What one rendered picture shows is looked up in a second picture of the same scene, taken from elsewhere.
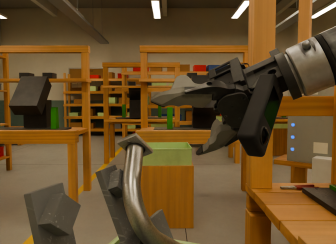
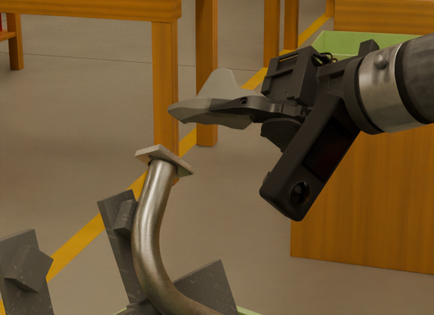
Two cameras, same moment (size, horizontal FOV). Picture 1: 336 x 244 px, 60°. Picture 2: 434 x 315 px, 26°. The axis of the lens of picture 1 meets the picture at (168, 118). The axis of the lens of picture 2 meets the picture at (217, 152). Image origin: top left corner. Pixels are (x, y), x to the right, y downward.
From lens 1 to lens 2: 0.55 m
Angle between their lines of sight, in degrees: 23
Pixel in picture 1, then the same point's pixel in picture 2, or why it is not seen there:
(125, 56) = not seen: outside the picture
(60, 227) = (26, 283)
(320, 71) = (391, 108)
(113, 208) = (121, 256)
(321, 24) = not seen: outside the picture
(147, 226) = (161, 289)
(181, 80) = (218, 79)
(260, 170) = not seen: outside the picture
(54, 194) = (23, 243)
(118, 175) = (128, 210)
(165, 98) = (184, 113)
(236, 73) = (296, 80)
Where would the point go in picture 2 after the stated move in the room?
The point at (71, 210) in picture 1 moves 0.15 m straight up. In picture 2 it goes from (41, 264) to (30, 110)
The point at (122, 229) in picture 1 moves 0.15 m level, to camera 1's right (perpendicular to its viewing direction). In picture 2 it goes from (132, 287) to (268, 306)
